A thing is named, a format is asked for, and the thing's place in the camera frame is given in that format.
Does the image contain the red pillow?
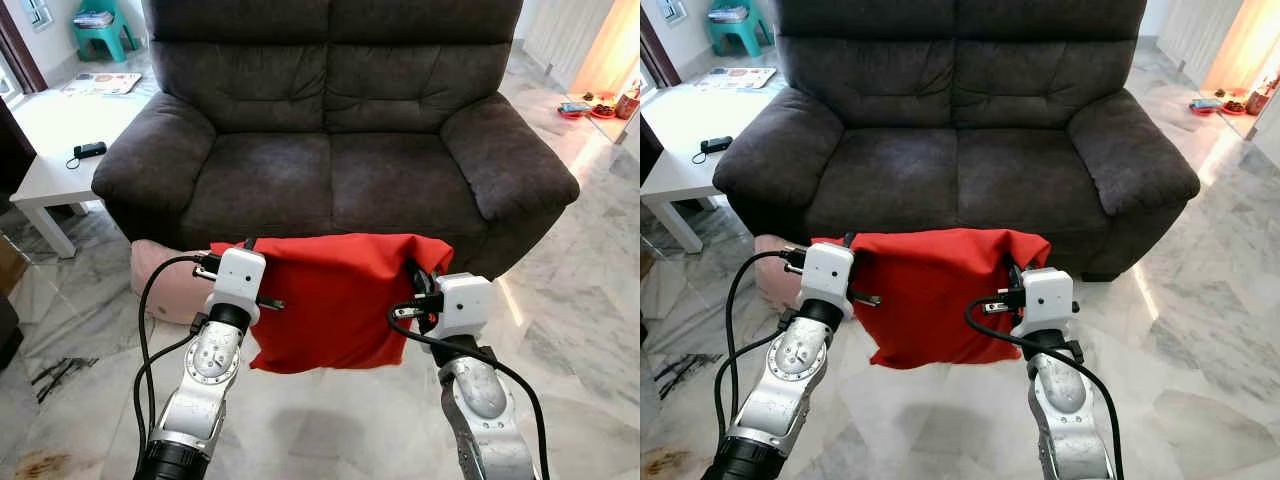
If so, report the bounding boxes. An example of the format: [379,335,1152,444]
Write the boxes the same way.
[812,228,1053,371]
[208,233,454,375]

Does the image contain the pink pillow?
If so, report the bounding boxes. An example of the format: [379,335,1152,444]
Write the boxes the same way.
[130,238,216,326]

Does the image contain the dark brown fabric sofa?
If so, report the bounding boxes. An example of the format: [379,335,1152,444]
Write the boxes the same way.
[713,0,1201,283]
[92,0,581,281]

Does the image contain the white low table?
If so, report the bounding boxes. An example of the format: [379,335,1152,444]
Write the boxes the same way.
[640,68,781,254]
[8,70,166,259]

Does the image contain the dark brown armchair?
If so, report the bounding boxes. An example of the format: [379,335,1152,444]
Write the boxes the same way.
[0,100,36,211]
[640,115,666,211]

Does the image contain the colourful printed book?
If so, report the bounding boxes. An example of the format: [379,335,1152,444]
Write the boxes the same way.
[60,72,143,97]
[695,67,776,91]

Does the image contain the teal plastic stool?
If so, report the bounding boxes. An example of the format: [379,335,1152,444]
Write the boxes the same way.
[72,0,139,63]
[707,0,776,58]

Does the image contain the white folding door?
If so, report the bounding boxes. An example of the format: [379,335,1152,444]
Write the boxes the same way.
[1157,0,1248,86]
[522,0,616,96]

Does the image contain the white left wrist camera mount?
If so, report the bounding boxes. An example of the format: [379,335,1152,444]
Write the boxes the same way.
[205,247,267,313]
[800,243,857,307]

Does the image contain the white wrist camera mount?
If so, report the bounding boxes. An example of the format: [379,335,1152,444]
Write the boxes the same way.
[205,247,267,313]
[800,243,857,307]
[437,275,493,339]
[1018,268,1076,336]

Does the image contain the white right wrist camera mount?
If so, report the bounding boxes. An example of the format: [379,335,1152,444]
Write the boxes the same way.
[1018,268,1076,336]
[437,275,493,339]

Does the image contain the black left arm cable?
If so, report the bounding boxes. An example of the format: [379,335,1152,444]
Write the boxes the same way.
[712,250,801,471]
[133,254,206,479]

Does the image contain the dark brown door frame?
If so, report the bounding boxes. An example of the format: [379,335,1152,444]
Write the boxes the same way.
[640,5,683,89]
[0,0,49,96]

